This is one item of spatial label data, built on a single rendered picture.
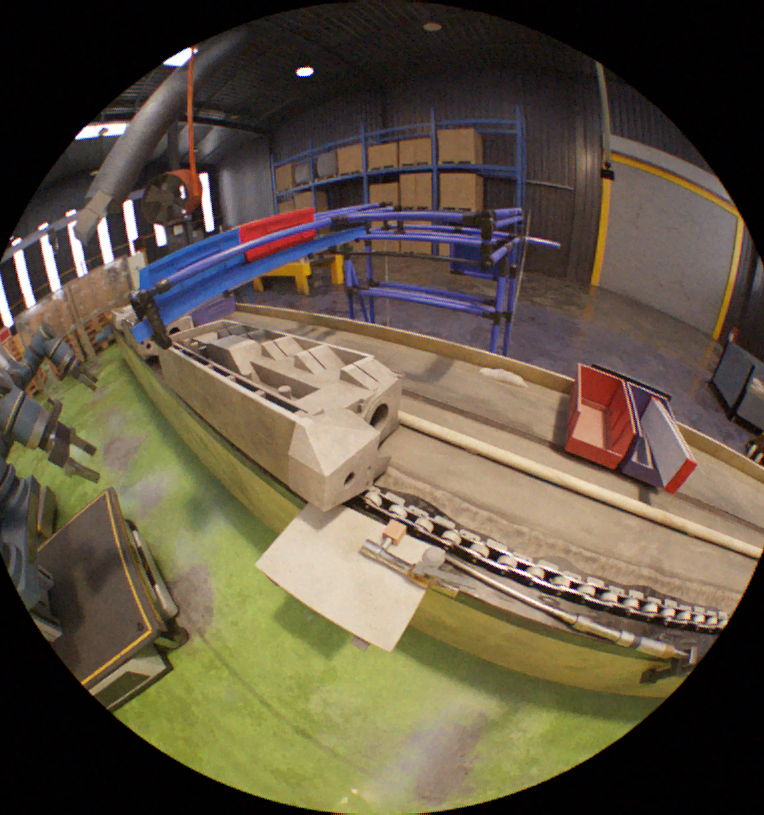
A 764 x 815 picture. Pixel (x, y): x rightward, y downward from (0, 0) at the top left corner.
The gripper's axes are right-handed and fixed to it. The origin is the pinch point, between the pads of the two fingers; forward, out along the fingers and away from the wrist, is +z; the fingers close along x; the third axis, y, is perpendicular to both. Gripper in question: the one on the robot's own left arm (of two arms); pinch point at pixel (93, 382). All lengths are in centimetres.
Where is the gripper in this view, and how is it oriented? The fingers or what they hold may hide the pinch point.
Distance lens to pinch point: 153.5
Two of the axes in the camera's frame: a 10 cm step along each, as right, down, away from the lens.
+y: 5.4, -7.8, 3.0
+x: -7.8, -3.3, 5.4
